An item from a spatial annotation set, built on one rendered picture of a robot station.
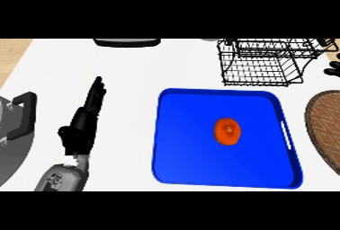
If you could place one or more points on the brown woven placemat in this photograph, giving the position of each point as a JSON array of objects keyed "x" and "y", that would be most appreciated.
[{"x": 327, "y": 128}]

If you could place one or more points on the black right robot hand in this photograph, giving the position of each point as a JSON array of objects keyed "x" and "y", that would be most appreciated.
[{"x": 333, "y": 71}]

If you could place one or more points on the black and grey appliance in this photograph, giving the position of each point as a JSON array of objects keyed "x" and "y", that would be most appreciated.
[{"x": 127, "y": 42}]

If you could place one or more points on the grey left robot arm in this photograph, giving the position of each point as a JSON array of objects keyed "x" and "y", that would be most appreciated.
[{"x": 62, "y": 177}]

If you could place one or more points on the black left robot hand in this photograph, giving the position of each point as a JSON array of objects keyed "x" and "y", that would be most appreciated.
[{"x": 82, "y": 125}]

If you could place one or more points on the blue plastic tray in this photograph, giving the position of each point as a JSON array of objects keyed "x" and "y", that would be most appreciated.
[{"x": 198, "y": 161}]

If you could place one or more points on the orange squash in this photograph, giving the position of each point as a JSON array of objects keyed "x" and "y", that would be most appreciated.
[{"x": 228, "y": 131}]

